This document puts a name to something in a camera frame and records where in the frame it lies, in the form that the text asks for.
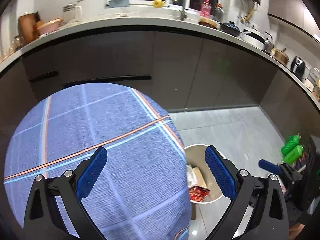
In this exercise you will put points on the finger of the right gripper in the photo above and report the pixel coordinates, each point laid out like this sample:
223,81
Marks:
270,167

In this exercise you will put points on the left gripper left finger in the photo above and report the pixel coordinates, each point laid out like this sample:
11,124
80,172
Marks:
43,220

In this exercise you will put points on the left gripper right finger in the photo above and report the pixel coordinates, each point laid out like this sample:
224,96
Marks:
269,218

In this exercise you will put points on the white paper napkin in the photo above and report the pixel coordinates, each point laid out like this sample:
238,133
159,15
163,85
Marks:
192,176

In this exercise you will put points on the white trash bin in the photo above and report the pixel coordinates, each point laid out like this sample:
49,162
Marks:
215,173

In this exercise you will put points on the green plastic bottle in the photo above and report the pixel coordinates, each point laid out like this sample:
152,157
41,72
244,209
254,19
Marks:
294,154
290,144

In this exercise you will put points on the red snack bag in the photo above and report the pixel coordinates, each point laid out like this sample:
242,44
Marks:
198,193

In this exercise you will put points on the blue plaid tablecloth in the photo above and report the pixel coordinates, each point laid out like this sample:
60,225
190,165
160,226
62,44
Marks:
142,190

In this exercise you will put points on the black air fryer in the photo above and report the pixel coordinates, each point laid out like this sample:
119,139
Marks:
297,67

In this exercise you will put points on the dark lower cabinets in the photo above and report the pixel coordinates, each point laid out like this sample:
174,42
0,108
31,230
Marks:
177,71

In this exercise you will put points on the pink bottle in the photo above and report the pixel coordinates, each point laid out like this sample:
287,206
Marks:
205,9

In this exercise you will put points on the pink bowl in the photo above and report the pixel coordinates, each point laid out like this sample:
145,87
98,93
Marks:
50,26

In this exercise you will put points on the wooden cutting board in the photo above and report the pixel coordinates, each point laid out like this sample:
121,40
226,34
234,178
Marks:
26,28

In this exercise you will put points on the yellow mug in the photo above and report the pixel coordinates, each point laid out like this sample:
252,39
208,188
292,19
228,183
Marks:
158,3

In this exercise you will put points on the glass jar with lid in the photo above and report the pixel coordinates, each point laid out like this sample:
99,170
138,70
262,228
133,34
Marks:
71,13

